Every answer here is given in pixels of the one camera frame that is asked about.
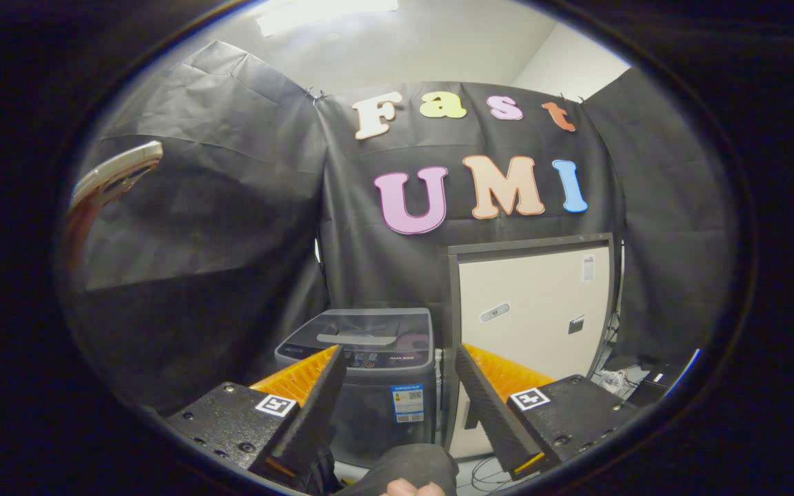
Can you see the grey washing machine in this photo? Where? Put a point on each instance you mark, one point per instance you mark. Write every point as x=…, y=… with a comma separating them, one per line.
x=369, y=413

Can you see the black backdrop cloth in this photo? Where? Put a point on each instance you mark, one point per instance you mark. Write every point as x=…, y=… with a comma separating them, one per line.
x=231, y=220

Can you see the black box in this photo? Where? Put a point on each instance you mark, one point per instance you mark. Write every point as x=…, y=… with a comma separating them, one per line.
x=653, y=387

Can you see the crumpled clear plastic bag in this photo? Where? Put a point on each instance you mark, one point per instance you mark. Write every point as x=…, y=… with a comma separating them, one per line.
x=616, y=380

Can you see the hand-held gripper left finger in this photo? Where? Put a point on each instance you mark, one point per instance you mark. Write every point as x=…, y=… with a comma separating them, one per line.
x=314, y=420

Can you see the smartphone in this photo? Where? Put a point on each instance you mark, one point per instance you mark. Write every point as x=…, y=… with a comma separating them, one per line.
x=118, y=169

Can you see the beige cabinet with dark frame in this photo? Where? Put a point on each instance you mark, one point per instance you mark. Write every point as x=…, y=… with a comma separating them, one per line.
x=535, y=303

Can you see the person's dark trouser leg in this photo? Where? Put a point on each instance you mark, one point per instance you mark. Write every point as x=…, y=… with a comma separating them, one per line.
x=404, y=465

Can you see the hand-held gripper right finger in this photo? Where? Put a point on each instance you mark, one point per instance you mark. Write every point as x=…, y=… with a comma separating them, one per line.
x=490, y=413

